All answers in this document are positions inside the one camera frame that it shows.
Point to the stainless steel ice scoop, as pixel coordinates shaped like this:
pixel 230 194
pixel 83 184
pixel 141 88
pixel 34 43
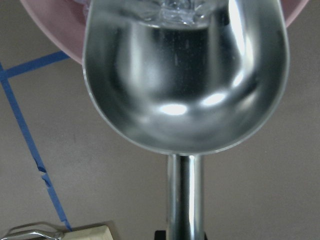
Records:
pixel 189 92

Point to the pile of clear ice cubes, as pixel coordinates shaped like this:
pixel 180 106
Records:
pixel 152 13

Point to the wooden cutting board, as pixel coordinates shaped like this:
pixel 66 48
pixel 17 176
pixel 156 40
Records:
pixel 42 230

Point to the pink bowl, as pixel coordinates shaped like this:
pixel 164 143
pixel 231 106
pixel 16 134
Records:
pixel 62 21

